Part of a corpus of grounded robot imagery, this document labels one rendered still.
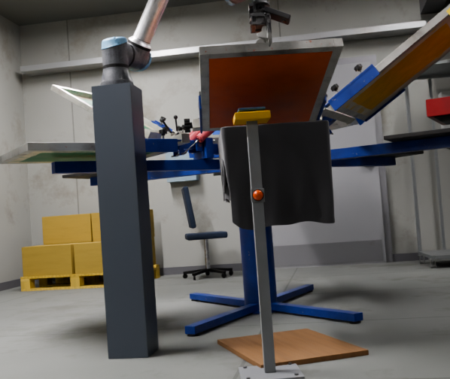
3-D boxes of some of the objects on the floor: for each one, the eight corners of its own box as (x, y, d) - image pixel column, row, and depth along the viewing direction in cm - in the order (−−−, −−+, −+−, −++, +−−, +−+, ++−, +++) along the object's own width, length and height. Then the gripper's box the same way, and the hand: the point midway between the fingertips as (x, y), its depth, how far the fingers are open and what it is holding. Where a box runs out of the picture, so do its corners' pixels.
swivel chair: (238, 273, 667) (232, 184, 671) (226, 278, 618) (220, 182, 622) (188, 276, 680) (182, 188, 684) (173, 281, 630) (167, 186, 634)
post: (305, 378, 227) (284, 105, 231) (241, 383, 226) (222, 109, 230) (296, 364, 249) (277, 115, 253) (238, 369, 248) (220, 119, 252)
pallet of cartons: (53, 283, 716) (50, 216, 719) (162, 276, 697) (158, 209, 700) (16, 292, 629) (11, 217, 632) (138, 286, 610) (133, 208, 613)
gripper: (247, 13, 277) (252, 57, 270) (249, -4, 266) (253, 43, 259) (268, 11, 277) (273, 56, 271) (270, -5, 266) (275, 41, 260)
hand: (270, 46), depth 265 cm, fingers closed on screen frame, 4 cm apart
